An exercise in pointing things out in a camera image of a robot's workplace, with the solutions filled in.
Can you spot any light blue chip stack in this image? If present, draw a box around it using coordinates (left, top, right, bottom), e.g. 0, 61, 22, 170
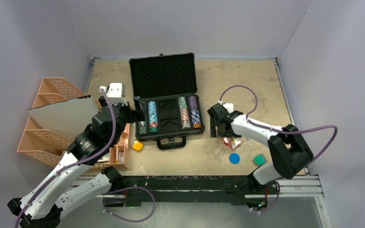
148, 101, 157, 116
149, 115, 159, 133

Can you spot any red playing card deck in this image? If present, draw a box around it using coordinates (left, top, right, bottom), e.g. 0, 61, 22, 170
220, 137, 241, 151

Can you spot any purple chip stack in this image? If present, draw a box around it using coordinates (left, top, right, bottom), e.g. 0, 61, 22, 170
188, 95, 198, 111

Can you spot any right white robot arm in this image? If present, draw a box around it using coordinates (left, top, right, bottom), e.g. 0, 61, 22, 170
207, 104, 314, 193

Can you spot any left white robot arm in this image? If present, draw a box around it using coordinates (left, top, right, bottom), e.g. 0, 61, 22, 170
7, 95, 145, 228

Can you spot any black poker set case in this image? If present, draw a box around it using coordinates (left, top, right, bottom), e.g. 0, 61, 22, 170
129, 53, 205, 150

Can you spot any dark green chip stack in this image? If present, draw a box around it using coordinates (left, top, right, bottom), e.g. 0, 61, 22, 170
138, 121, 147, 135

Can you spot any yellow orange block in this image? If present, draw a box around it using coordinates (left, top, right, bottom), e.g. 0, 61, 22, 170
131, 140, 144, 152

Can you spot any red white chip stack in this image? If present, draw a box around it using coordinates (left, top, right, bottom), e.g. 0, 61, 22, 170
180, 108, 191, 129

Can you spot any blue round button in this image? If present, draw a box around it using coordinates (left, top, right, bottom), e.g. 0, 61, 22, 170
229, 153, 240, 164

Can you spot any orange plastic desk organizer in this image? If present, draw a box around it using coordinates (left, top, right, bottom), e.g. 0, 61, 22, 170
104, 123, 130, 170

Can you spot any grey flat board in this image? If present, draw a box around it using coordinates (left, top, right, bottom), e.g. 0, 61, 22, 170
27, 93, 101, 140

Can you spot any green dealer block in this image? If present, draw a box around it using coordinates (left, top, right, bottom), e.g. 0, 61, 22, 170
253, 154, 268, 166

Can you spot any orange plastic file rack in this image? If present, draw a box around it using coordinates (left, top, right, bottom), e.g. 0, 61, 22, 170
17, 77, 86, 167

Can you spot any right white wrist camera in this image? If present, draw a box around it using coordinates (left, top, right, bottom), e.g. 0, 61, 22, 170
222, 103, 234, 113

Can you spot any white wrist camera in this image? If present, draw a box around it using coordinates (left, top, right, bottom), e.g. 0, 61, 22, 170
222, 103, 234, 113
99, 83, 128, 105

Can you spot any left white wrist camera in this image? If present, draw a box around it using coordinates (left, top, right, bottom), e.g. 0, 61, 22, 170
99, 83, 128, 105

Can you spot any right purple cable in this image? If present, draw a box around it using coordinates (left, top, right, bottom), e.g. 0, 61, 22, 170
219, 85, 338, 215

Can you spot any purple cable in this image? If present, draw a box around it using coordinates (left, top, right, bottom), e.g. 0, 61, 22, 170
219, 85, 338, 215
14, 89, 156, 228

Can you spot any black base frame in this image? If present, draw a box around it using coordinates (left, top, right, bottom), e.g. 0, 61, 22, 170
105, 175, 279, 208

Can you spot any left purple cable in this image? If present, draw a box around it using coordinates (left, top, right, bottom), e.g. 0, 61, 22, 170
14, 89, 156, 228

